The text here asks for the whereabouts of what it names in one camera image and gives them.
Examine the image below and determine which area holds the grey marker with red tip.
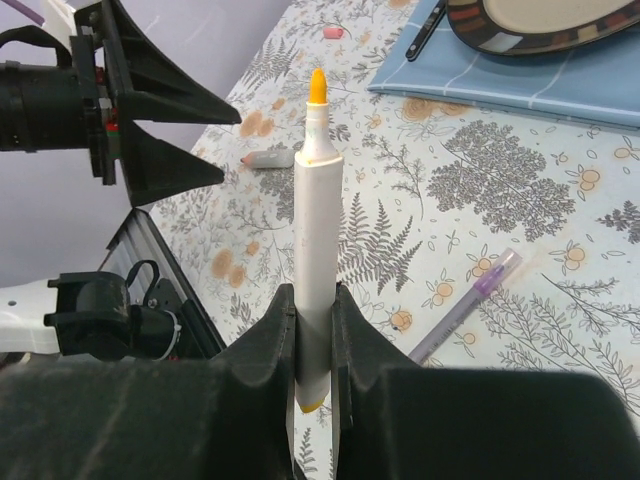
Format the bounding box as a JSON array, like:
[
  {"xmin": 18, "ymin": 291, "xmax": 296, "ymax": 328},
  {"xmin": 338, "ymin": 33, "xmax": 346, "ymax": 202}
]
[{"xmin": 241, "ymin": 149, "xmax": 295, "ymax": 169}]

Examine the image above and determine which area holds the white marker with yellow tip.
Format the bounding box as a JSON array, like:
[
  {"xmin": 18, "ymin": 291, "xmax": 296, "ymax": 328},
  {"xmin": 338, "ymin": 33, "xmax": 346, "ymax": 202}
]
[{"xmin": 294, "ymin": 68, "xmax": 344, "ymax": 413}]

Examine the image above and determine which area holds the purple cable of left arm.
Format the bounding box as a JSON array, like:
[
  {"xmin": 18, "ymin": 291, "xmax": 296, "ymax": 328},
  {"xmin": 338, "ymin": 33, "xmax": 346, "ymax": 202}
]
[{"xmin": 9, "ymin": 0, "xmax": 47, "ymax": 25}]

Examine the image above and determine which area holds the purple pen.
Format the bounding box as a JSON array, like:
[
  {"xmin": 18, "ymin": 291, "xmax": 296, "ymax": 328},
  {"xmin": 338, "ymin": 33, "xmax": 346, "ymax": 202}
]
[{"xmin": 408, "ymin": 248, "xmax": 522, "ymax": 365}]

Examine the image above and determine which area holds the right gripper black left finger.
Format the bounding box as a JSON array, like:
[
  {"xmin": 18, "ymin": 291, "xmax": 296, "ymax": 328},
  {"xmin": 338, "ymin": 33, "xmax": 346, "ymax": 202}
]
[{"xmin": 1, "ymin": 284, "xmax": 296, "ymax": 479}]

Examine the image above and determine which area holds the light blue checked placemat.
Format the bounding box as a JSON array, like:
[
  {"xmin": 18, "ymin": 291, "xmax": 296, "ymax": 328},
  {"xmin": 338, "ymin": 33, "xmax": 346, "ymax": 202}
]
[{"xmin": 367, "ymin": 1, "xmax": 639, "ymax": 130}]

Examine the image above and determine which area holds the dark striped rim dinner plate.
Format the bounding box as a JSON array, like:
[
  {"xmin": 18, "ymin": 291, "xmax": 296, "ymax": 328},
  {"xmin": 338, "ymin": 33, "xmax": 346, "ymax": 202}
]
[{"xmin": 446, "ymin": 0, "xmax": 639, "ymax": 56}]

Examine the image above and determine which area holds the pink pen cap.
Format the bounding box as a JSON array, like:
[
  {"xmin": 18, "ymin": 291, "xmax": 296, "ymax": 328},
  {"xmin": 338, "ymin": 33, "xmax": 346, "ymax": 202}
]
[{"xmin": 323, "ymin": 26, "xmax": 345, "ymax": 40}]

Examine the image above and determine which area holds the black handled fork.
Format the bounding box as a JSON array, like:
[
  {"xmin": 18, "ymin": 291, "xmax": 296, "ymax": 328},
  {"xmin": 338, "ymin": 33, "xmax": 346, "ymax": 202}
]
[{"xmin": 405, "ymin": 0, "xmax": 447, "ymax": 62}]

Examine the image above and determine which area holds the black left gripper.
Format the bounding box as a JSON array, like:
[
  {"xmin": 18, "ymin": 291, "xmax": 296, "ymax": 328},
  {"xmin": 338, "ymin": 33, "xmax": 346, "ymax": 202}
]
[{"xmin": 69, "ymin": 1, "xmax": 241, "ymax": 207}]

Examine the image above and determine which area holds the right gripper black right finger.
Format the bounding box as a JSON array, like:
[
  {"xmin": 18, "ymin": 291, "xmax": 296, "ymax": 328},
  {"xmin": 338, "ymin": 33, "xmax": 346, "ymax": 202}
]
[{"xmin": 331, "ymin": 286, "xmax": 639, "ymax": 479}]

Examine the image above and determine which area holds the aluminium frame rail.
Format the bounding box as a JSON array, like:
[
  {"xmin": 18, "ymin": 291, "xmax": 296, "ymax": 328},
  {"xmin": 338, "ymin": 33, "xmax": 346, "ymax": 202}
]
[{"xmin": 99, "ymin": 209, "xmax": 226, "ymax": 360}]

